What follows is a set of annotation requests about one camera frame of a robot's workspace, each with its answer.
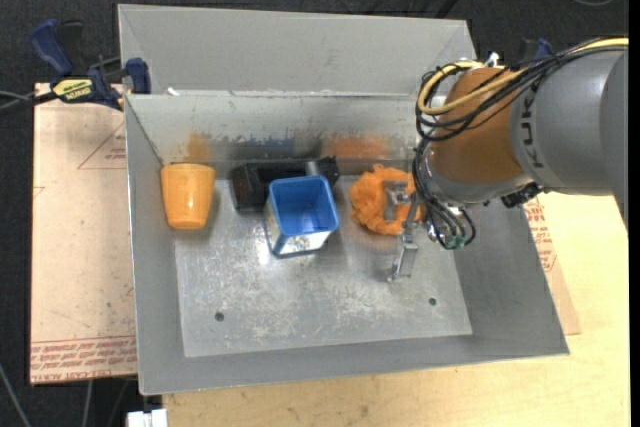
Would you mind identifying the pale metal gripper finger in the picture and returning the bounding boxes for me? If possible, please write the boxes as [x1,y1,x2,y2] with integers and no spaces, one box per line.
[402,239,418,279]
[388,247,407,284]

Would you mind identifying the orange mesh sponge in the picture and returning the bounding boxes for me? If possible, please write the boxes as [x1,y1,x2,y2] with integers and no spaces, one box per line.
[348,164,427,237]

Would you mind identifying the grey metal bin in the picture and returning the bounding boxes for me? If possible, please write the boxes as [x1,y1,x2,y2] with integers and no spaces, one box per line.
[117,3,571,397]

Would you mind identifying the blue square cup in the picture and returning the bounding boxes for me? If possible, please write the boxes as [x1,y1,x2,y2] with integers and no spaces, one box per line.
[263,174,341,259]

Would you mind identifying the black rectangular tray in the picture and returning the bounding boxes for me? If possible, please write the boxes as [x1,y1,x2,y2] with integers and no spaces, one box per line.
[229,156,342,212]

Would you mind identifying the orange plastic cup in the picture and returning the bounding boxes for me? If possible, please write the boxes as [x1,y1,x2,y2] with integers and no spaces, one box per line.
[160,162,217,231]

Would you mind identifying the brown cardboard board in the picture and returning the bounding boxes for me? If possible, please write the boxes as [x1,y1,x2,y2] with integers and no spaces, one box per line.
[28,82,582,387]

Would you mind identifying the black cylinder on white bracket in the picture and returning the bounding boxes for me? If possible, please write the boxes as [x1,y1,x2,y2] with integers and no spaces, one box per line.
[498,184,542,210]

